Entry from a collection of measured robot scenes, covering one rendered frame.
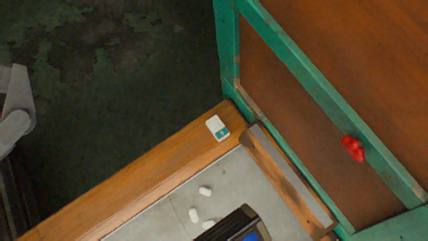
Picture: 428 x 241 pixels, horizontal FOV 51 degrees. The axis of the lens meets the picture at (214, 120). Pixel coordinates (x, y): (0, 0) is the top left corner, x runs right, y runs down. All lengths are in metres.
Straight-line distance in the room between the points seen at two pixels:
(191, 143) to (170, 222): 0.20
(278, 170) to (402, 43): 0.60
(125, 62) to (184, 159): 1.09
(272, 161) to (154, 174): 0.30
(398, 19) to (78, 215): 0.90
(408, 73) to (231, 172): 0.72
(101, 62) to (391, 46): 1.81
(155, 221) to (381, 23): 0.81
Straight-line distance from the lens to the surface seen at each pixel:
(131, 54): 2.17
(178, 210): 1.13
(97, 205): 1.16
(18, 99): 0.87
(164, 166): 1.14
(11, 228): 1.71
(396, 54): 0.50
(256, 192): 1.13
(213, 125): 1.13
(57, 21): 2.38
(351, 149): 0.65
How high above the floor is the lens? 1.85
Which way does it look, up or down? 70 degrees down
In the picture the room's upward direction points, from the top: 10 degrees counter-clockwise
